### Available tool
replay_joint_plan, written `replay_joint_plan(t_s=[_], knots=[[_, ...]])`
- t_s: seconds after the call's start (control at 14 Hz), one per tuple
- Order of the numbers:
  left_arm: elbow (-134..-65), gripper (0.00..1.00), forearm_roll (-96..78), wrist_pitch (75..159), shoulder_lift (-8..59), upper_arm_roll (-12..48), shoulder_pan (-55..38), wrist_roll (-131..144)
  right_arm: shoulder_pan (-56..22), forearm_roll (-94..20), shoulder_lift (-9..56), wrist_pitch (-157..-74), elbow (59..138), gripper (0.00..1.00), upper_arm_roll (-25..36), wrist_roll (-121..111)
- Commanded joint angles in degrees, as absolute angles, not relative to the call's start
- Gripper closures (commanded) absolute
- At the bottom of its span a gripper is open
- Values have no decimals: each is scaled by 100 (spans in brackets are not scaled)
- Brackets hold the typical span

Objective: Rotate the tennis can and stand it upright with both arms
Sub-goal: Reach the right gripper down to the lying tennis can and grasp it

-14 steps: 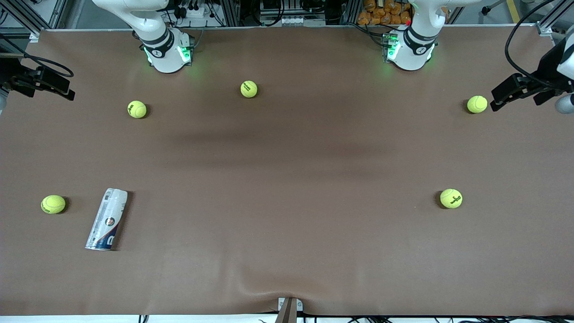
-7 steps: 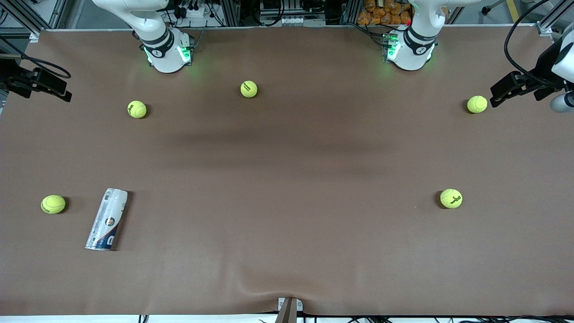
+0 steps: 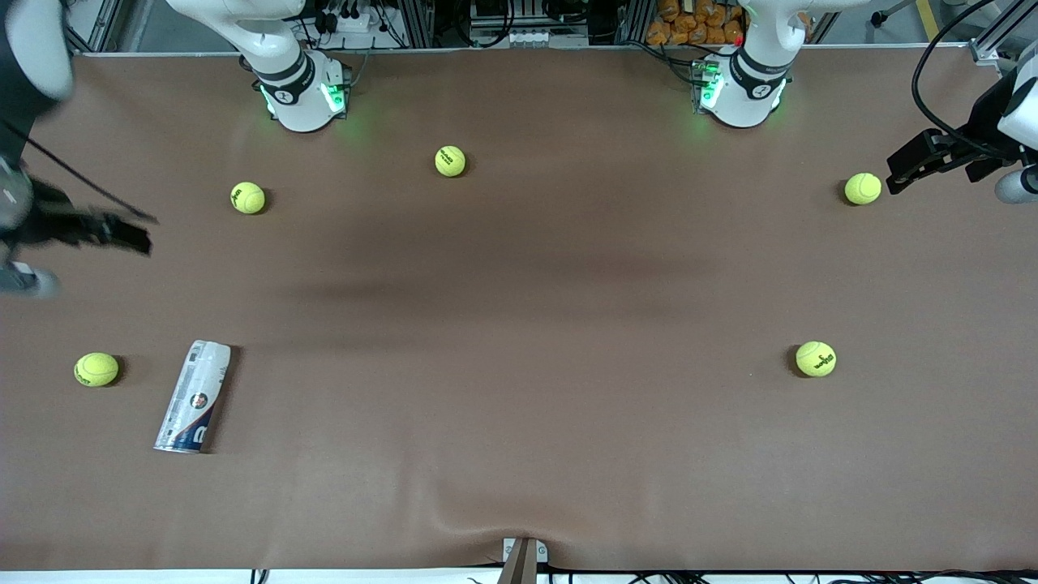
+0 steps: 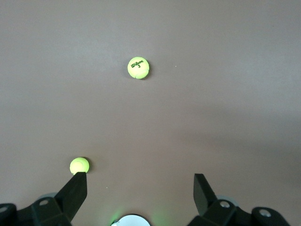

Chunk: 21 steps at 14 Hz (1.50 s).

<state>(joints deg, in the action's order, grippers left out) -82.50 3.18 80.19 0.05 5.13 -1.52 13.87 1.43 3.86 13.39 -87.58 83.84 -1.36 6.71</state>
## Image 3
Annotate orange mesh bag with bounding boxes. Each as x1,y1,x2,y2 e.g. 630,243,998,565
646,0,747,47

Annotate aluminium frame profile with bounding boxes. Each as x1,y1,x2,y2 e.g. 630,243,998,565
969,0,1038,66
65,0,122,54

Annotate white power strip black plugs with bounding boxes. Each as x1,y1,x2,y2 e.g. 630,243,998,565
312,0,390,35

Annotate grey metal bracket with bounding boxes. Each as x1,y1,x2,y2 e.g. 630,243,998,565
503,537,549,565

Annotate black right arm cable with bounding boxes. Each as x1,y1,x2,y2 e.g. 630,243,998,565
0,120,160,222

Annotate brown table mat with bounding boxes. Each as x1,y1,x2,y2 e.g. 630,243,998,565
0,49,1038,571

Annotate white blue tennis ball can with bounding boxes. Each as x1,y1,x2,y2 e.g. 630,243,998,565
153,340,233,454

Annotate brown angled bar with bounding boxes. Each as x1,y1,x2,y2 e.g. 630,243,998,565
496,539,538,584

